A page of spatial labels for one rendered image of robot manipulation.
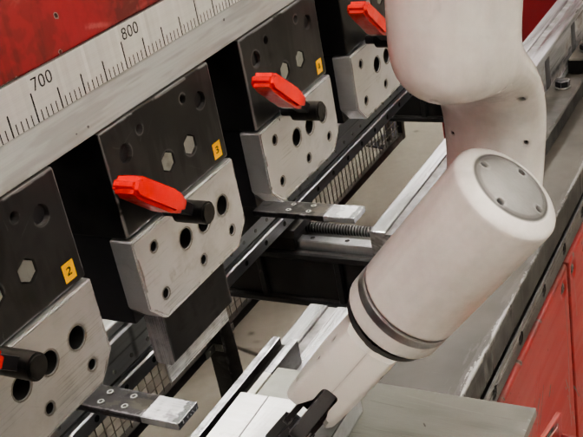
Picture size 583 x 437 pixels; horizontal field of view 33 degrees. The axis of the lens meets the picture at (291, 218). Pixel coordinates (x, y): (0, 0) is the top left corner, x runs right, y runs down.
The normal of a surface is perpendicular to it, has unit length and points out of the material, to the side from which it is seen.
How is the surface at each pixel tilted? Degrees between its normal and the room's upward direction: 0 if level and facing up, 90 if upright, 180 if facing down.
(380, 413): 0
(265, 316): 0
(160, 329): 90
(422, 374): 0
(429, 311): 101
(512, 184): 41
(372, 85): 90
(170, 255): 90
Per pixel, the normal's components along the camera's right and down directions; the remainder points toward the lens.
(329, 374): -0.51, 0.35
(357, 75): 0.88, 0.07
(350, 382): -0.29, 0.48
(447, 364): -0.17, -0.88
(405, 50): -0.77, 0.37
